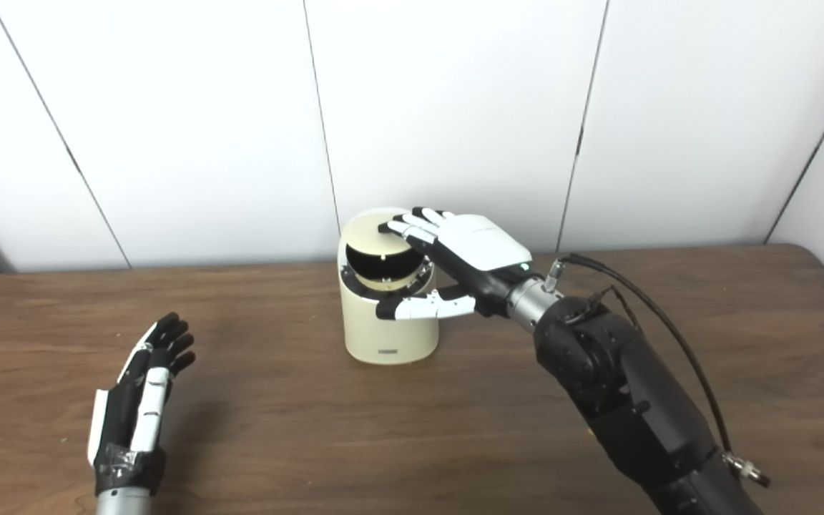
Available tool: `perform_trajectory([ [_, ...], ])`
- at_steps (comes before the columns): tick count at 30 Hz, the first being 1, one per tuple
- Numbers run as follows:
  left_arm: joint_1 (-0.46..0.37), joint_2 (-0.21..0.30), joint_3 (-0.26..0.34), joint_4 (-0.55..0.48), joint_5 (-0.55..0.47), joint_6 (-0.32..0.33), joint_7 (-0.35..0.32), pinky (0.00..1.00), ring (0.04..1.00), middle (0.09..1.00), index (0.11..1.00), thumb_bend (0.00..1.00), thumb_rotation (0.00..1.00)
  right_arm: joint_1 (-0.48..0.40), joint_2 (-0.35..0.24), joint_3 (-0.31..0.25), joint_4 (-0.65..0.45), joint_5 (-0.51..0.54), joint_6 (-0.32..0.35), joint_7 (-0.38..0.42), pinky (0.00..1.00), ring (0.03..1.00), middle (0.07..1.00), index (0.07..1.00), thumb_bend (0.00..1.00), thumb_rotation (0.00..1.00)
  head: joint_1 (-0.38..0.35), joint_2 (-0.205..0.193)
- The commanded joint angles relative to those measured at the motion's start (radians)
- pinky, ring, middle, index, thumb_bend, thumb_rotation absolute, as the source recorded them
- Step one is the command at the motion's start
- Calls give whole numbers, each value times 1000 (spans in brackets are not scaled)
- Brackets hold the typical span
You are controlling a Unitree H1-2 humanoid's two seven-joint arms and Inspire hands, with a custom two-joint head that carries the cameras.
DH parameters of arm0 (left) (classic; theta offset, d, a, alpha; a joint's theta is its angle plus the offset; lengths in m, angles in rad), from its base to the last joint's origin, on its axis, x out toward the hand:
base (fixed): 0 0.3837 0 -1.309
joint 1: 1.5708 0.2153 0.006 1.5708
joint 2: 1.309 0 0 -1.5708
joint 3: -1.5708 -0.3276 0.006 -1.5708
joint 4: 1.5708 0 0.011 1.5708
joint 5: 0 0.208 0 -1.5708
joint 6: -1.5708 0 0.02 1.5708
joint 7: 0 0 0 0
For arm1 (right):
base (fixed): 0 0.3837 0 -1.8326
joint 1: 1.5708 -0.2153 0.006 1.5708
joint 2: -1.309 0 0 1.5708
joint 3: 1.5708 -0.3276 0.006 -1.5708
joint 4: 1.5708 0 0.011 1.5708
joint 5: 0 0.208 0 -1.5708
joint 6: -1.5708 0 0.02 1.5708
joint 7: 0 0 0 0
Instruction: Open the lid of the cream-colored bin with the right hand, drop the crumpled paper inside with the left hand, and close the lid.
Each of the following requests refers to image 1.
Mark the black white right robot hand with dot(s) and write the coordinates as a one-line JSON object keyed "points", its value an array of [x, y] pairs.
{"points": [[483, 243]]}

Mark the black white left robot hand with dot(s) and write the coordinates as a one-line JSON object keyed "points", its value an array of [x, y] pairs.
{"points": [[136, 415]]}

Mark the round cream bin lid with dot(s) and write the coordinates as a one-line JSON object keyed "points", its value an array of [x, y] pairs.
{"points": [[358, 232]]}

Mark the black bin liner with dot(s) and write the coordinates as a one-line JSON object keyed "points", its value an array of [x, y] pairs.
{"points": [[352, 281]]}

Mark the cream lidded trash bin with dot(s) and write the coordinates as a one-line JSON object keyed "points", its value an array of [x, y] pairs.
{"points": [[390, 336]]}

